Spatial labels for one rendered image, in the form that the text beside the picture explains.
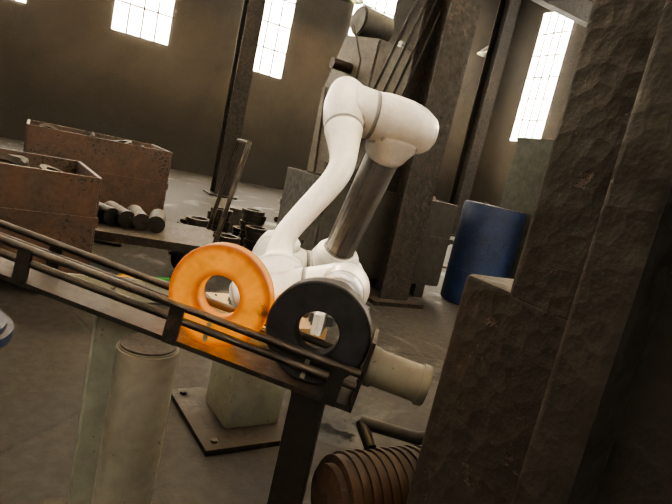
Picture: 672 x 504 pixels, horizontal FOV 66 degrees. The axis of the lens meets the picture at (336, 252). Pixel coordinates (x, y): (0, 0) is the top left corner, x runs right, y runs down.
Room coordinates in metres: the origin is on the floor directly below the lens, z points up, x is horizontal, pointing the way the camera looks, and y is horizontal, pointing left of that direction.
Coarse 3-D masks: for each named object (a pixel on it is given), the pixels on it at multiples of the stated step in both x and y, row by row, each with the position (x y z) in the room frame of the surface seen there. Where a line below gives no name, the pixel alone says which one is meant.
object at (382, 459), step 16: (384, 448) 0.77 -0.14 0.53; (400, 448) 0.77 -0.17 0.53; (416, 448) 0.78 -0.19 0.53; (320, 464) 0.72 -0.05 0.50; (336, 464) 0.71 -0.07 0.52; (352, 464) 0.69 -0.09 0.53; (368, 464) 0.70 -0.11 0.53; (384, 464) 0.71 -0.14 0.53; (400, 464) 0.73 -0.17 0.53; (320, 480) 0.71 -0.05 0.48; (336, 480) 0.68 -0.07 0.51; (352, 480) 0.67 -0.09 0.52; (368, 480) 0.68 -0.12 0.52; (384, 480) 0.69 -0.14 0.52; (400, 480) 0.70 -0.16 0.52; (320, 496) 0.70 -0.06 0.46; (336, 496) 0.67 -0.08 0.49; (352, 496) 0.66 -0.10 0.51; (368, 496) 0.66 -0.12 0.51; (384, 496) 0.67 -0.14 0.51; (400, 496) 0.69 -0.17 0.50
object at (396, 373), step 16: (384, 352) 0.72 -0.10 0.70; (368, 368) 0.69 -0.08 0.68; (384, 368) 0.69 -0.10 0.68; (400, 368) 0.70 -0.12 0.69; (416, 368) 0.70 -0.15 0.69; (432, 368) 0.71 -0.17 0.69; (368, 384) 0.70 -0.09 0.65; (384, 384) 0.69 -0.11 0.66; (400, 384) 0.69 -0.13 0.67; (416, 384) 0.69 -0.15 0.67; (416, 400) 0.69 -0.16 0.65
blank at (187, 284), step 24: (192, 264) 0.73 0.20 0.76; (216, 264) 0.73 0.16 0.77; (240, 264) 0.73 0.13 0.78; (192, 288) 0.73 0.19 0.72; (240, 288) 0.73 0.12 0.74; (264, 288) 0.72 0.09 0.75; (216, 312) 0.75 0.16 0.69; (240, 312) 0.73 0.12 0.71; (264, 312) 0.72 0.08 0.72; (192, 336) 0.73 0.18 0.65; (240, 336) 0.72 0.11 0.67
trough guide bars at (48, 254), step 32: (0, 224) 0.81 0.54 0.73; (0, 256) 0.75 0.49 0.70; (32, 256) 0.74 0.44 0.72; (64, 256) 0.81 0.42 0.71; (96, 256) 0.80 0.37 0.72; (96, 288) 0.73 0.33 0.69; (128, 288) 0.72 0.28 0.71; (224, 320) 0.71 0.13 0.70; (256, 352) 0.70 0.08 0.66; (352, 384) 0.69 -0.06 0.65
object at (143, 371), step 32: (128, 352) 0.93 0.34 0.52; (160, 352) 0.95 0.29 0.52; (128, 384) 0.92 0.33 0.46; (160, 384) 0.94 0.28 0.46; (128, 416) 0.92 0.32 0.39; (160, 416) 0.95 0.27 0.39; (128, 448) 0.92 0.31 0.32; (160, 448) 0.98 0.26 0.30; (96, 480) 0.94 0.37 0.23; (128, 480) 0.92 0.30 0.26
